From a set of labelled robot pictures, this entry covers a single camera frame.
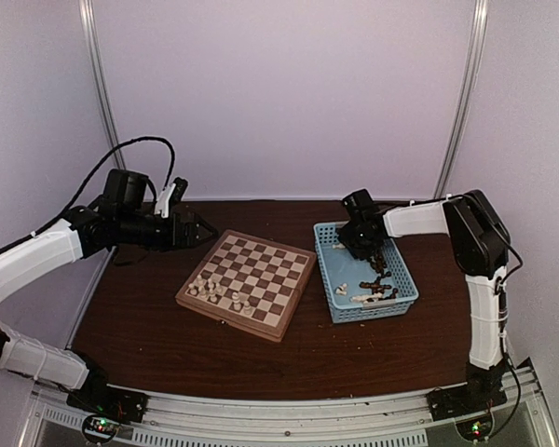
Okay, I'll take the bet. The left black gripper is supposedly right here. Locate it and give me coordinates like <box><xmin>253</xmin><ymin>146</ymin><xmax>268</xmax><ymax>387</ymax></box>
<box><xmin>116</xmin><ymin>210</ymin><xmax>218</xmax><ymax>252</ymax></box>

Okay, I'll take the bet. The white queen chess piece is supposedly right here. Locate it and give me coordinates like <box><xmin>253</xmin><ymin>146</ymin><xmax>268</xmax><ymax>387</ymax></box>
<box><xmin>232</xmin><ymin>291</ymin><xmax>242</xmax><ymax>311</ymax></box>

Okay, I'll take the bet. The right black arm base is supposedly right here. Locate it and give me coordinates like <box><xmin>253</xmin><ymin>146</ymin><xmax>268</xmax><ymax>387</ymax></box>
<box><xmin>426</xmin><ymin>360</ymin><xmax>508</xmax><ymax>421</ymax></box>

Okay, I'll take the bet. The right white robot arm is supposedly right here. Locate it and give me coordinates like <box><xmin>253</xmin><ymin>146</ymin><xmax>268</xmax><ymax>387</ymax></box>
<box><xmin>338</xmin><ymin>189</ymin><xmax>511</xmax><ymax>371</ymax></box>

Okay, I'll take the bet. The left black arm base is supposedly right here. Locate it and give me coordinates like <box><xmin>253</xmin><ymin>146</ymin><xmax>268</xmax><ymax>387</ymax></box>
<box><xmin>66</xmin><ymin>357</ymin><xmax>148</xmax><ymax>424</ymax></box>

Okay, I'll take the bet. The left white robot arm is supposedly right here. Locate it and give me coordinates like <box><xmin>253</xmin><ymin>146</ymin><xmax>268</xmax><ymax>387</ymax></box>
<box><xmin>0</xmin><ymin>169</ymin><xmax>218</xmax><ymax>413</ymax></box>

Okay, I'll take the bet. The dark chess pieces pile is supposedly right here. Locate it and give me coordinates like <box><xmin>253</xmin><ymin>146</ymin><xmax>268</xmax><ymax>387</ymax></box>
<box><xmin>359</xmin><ymin>251</ymin><xmax>399</xmax><ymax>303</ymax></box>

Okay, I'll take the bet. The white chess pieces pile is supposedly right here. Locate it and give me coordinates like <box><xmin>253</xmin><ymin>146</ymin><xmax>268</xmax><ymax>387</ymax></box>
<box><xmin>334</xmin><ymin>283</ymin><xmax>384</xmax><ymax>304</ymax></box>

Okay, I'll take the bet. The wooden folding chess board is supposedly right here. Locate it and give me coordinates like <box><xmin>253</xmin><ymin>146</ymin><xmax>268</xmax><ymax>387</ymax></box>
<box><xmin>175</xmin><ymin>230</ymin><xmax>317</xmax><ymax>343</ymax></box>

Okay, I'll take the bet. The light blue plastic basket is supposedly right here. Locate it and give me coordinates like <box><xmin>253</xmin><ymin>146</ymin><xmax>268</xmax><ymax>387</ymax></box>
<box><xmin>313</xmin><ymin>222</ymin><xmax>419</xmax><ymax>324</ymax></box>

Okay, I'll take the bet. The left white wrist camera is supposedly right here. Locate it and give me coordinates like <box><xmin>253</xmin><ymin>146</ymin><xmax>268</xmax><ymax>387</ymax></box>
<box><xmin>154</xmin><ymin>177</ymin><xmax>188</xmax><ymax>219</ymax></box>

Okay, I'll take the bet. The left black cable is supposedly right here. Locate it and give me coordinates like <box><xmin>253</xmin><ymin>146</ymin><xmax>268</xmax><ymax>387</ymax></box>
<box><xmin>0</xmin><ymin>136</ymin><xmax>177</xmax><ymax>262</ymax></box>

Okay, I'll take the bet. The black cable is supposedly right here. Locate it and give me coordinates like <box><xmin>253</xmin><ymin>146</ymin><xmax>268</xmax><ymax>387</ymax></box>
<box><xmin>0</xmin><ymin>136</ymin><xmax>177</xmax><ymax>262</ymax></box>
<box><xmin>493</xmin><ymin>232</ymin><xmax>525</xmax><ymax>420</ymax></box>

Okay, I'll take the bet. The right black cable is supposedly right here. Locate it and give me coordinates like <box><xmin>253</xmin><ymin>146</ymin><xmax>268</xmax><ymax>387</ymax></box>
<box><xmin>493</xmin><ymin>232</ymin><xmax>525</xmax><ymax>420</ymax></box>

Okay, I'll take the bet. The front aluminium rail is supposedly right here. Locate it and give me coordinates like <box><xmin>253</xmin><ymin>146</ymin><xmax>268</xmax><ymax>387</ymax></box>
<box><xmin>18</xmin><ymin>367</ymin><xmax>555</xmax><ymax>447</ymax></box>

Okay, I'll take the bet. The right aluminium frame post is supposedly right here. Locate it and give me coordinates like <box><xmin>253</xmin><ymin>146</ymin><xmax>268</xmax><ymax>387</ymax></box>
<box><xmin>433</xmin><ymin>0</ymin><xmax>489</xmax><ymax>198</ymax></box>

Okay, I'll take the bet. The aluminium frame post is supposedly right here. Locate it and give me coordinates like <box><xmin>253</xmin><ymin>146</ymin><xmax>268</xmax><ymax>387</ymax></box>
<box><xmin>78</xmin><ymin>0</ymin><xmax>120</xmax><ymax>149</ymax></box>
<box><xmin>433</xmin><ymin>0</ymin><xmax>489</xmax><ymax>198</ymax></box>

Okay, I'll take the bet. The left aluminium frame post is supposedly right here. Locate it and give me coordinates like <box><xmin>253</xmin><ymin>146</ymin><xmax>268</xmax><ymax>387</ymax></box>
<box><xmin>78</xmin><ymin>0</ymin><xmax>120</xmax><ymax>149</ymax></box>

